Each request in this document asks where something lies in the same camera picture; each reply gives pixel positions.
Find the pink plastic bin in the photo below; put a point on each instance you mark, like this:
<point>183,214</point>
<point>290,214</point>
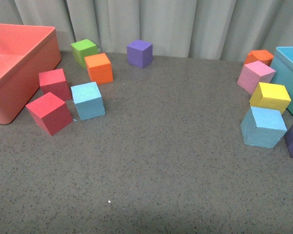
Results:
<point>25,51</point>

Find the green foam cube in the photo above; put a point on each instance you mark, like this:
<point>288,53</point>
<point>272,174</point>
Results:
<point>82,49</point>

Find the grey curtain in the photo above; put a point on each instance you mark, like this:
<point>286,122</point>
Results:
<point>205,29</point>

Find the pink foam cube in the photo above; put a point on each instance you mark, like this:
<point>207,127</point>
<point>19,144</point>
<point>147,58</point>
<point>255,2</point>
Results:
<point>253,73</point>

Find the red foam cube rear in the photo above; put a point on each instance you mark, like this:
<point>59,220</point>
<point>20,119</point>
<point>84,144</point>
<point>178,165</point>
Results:
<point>55,82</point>

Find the red foam cube front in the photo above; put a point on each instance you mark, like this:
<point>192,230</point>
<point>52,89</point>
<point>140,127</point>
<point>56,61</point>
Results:
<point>50,113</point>

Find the red foam cube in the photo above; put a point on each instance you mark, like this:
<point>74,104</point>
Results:
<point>50,113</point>
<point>55,82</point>

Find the teal plastic bin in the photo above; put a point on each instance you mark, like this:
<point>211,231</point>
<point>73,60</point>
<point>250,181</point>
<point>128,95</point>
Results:
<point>282,63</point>

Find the yellow foam cube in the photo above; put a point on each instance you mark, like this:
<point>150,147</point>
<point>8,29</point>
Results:
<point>271,96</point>

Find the orange foam cube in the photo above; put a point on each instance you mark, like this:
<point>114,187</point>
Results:
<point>99,68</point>
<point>263,56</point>

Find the light blue foam cube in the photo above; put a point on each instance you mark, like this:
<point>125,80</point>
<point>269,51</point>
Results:
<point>262,127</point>
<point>88,100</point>

